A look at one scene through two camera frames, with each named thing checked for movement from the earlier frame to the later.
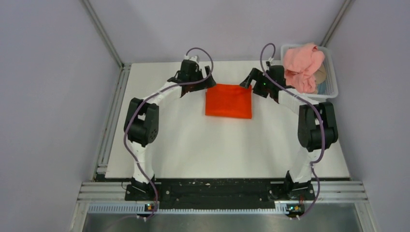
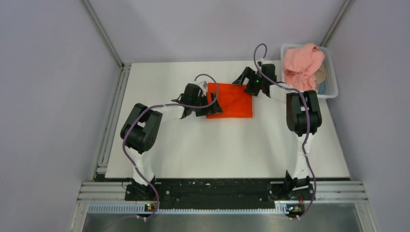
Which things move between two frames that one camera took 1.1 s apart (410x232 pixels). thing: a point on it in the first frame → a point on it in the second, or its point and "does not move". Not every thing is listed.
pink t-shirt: (300, 63) does not move
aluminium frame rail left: (101, 168) does not move
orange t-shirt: (231, 100) does not move
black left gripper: (208, 82) → (214, 108)
